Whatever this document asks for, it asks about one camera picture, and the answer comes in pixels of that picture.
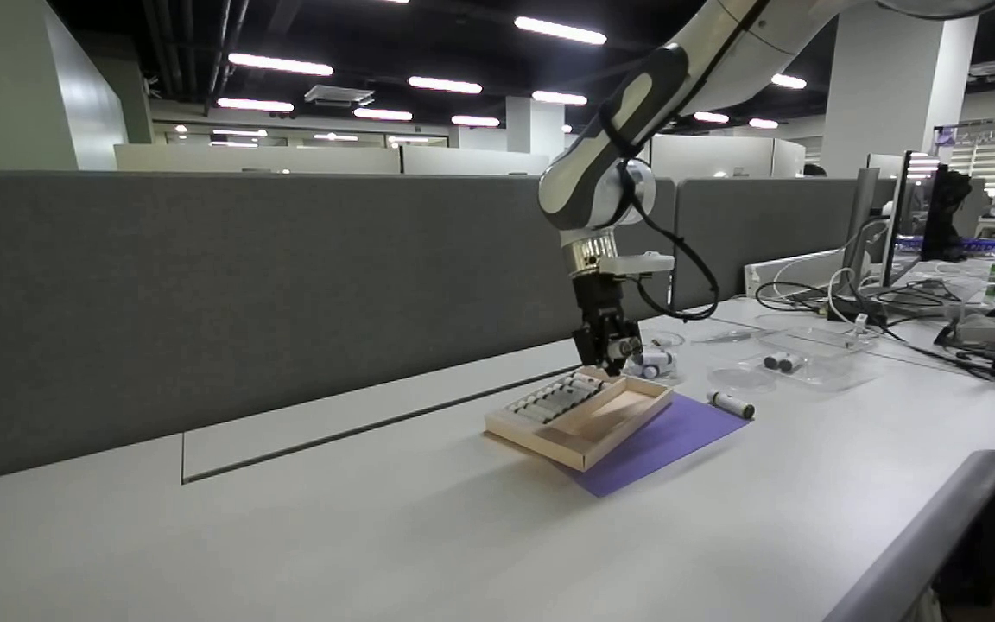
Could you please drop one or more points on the purple tray lid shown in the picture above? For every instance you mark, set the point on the purple tray lid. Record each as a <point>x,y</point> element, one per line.
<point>675,433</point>

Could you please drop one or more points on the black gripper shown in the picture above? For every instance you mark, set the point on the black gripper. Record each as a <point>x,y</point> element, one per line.
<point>602,324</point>

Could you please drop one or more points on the clear plastic container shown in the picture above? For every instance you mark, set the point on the clear plastic container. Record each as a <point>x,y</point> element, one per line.
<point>827,359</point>

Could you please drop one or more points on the white battery near lid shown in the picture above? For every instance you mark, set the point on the white battery near lid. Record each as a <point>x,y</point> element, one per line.
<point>733,405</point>

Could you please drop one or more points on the wooden compartment tray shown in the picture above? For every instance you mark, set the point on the wooden compartment tray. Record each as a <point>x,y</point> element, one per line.
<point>593,429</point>

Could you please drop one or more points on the white batteries in tray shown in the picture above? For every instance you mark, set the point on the white batteries in tray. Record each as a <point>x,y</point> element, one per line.
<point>558,400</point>

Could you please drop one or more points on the grey desk partition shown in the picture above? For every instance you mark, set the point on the grey desk partition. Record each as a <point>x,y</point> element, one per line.
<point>135,305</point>

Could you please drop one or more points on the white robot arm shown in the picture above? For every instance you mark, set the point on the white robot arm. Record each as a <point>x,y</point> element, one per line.
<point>719,58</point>

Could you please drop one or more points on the white power strip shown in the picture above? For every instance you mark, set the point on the white power strip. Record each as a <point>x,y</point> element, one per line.
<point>807,266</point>

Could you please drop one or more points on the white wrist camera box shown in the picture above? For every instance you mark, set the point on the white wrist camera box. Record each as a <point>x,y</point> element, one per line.
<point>622,256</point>

